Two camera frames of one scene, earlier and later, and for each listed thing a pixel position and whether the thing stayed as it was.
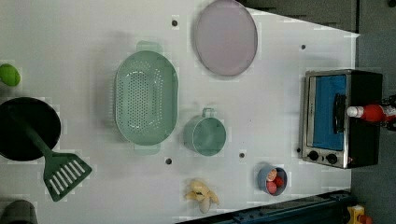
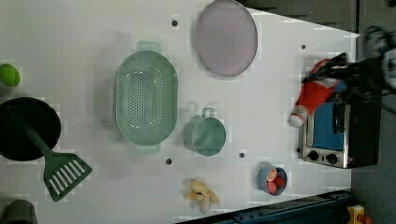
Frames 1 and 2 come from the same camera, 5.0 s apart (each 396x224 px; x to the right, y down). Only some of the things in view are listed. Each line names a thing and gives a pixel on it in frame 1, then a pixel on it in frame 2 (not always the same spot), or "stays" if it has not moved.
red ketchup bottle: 374,113 -> 314,93
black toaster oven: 329,135 stays
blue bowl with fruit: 272,180 stays
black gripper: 391,102 -> 363,78
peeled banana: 201,192 stays
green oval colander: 146,97 stays
